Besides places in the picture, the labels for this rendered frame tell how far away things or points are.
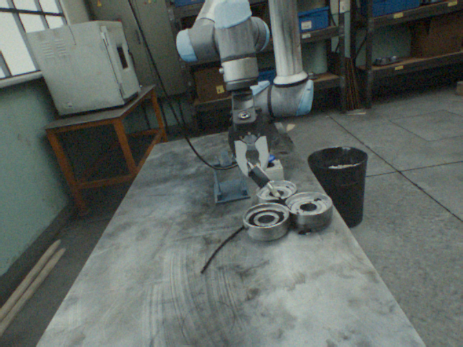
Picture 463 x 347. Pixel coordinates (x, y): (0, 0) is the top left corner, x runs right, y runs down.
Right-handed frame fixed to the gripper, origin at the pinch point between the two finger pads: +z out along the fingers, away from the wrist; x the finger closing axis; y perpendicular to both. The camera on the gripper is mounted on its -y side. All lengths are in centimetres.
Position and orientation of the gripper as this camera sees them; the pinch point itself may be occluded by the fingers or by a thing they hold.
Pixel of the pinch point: (254, 171)
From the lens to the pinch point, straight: 76.6
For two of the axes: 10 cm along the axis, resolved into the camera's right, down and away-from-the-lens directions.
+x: -9.9, 1.5, 0.7
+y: 0.2, -2.9, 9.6
